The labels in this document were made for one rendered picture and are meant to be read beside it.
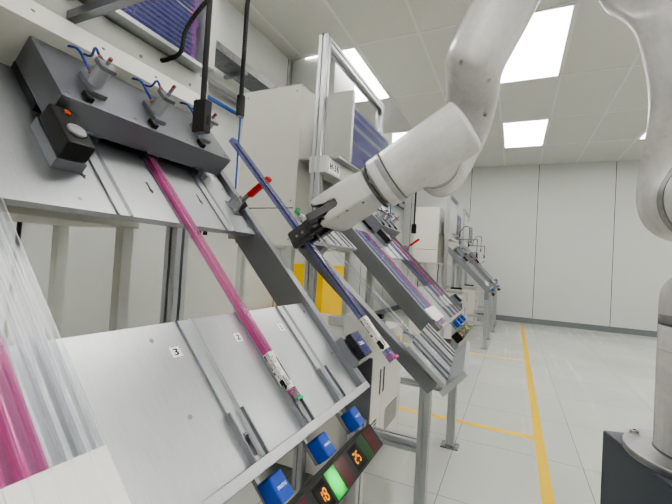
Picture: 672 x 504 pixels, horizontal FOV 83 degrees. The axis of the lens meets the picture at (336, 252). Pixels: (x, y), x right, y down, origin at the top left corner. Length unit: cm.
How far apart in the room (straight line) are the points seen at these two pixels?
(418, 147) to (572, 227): 764
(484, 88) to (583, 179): 769
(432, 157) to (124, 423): 48
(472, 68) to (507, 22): 7
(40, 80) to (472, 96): 63
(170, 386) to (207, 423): 6
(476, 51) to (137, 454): 62
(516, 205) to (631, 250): 198
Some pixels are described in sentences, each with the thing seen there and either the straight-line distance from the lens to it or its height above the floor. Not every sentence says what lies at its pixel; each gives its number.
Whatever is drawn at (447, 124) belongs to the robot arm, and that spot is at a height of 114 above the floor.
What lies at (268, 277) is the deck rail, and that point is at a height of 90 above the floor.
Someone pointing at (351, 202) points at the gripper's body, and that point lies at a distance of 59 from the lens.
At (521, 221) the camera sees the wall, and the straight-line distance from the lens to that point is 813.
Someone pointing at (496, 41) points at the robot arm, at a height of 127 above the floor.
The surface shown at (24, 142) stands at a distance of 64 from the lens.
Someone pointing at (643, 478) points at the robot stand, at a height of 68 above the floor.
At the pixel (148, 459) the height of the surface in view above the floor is 76.
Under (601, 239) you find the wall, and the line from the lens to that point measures 821.
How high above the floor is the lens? 95
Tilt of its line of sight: 1 degrees up
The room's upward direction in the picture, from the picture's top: 3 degrees clockwise
